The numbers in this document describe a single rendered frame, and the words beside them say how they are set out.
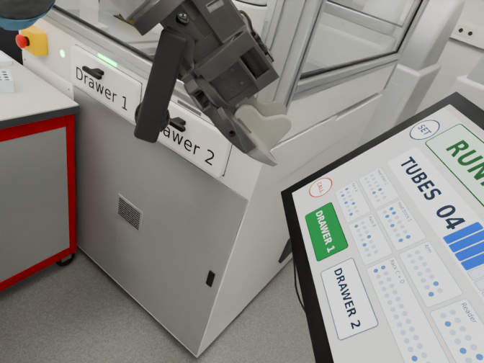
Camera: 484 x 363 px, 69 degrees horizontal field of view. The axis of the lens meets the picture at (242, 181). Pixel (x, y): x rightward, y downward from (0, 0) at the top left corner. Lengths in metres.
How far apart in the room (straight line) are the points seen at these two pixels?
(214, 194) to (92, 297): 0.85
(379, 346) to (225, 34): 0.33
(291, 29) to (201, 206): 0.51
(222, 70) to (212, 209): 0.64
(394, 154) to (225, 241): 0.55
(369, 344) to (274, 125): 0.24
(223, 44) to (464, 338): 0.34
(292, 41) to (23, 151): 0.86
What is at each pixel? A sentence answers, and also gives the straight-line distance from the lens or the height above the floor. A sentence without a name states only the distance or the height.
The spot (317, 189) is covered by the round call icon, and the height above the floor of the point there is 1.01.
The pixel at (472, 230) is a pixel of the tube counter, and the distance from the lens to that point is 0.44.
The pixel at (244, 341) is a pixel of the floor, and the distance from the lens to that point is 1.57.
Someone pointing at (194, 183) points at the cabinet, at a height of 0.74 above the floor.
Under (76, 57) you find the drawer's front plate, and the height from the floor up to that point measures 0.90.
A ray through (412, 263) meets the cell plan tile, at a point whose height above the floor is 1.07.
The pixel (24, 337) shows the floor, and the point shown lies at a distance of 1.55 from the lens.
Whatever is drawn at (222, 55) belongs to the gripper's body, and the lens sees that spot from 0.34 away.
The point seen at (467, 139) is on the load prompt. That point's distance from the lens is 0.54.
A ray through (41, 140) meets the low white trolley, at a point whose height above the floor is 0.66.
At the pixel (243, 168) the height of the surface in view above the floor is 0.87.
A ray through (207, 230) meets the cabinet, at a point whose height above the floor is 0.63.
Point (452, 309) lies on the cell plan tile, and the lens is 0.40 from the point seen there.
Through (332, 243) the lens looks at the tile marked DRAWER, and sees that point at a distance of 0.49.
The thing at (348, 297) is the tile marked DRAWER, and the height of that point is 1.01.
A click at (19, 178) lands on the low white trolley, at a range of 1.28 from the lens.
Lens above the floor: 1.30
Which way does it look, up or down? 33 degrees down
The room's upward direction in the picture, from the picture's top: 17 degrees clockwise
